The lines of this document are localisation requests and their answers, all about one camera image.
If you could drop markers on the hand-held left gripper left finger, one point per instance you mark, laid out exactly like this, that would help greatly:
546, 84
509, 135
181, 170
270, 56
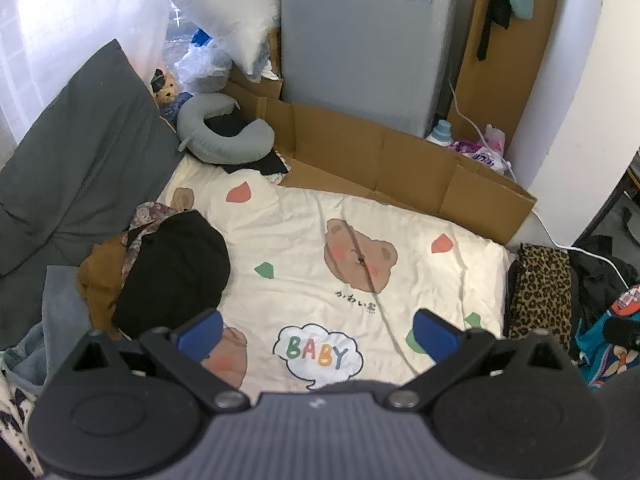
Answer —
200, 332

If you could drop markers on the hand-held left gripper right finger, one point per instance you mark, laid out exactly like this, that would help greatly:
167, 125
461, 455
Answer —
435, 332

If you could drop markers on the black shorts with bear print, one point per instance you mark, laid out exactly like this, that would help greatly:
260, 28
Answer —
170, 270

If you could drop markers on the brown garment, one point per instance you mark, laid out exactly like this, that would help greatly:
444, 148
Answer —
100, 280

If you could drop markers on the leopard print cloth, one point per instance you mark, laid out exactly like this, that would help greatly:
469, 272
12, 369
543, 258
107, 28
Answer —
542, 290

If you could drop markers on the white bear printed blanket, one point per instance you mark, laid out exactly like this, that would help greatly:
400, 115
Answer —
300, 240

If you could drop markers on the blue grey cloth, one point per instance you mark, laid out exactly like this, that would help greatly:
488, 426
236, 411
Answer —
65, 305

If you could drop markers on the teal printed garment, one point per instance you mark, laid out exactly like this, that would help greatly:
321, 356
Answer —
600, 355

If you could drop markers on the small floral cloth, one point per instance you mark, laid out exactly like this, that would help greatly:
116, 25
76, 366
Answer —
276, 178

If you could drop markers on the black bag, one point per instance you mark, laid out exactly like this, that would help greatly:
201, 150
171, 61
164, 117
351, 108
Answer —
600, 275

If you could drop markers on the folded cardboard sheet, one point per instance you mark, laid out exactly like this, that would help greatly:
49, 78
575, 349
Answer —
400, 160

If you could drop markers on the purple white packet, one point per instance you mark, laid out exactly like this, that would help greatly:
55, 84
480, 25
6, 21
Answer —
480, 155

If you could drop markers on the grey neck pillow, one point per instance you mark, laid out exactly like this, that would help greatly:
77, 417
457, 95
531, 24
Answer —
200, 145

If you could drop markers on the white dark patterned cloth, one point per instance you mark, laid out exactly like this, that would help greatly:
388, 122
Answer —
17, 410

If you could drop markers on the pink bottle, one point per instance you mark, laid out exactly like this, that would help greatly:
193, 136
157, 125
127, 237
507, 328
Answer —
495, 137

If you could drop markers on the dark grey pillow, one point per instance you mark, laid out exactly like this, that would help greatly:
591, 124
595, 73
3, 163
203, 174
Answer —
75, 160

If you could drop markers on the brown teddy bear toy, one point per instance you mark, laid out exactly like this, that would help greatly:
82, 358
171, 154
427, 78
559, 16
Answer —
167, 91

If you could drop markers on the clear plastic bags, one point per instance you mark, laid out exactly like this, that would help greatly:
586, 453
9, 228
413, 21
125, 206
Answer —
200, 65

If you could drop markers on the grey wrapped mattress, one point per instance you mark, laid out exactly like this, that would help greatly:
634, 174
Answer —
360, 50

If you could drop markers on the white plastic bags pile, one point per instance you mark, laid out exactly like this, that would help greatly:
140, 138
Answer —
235, 10

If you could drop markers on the black hanging garment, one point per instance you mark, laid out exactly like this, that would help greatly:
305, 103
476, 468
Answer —
500, 5

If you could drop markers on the white sheer curtain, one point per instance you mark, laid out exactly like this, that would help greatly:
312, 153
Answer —
75, 10

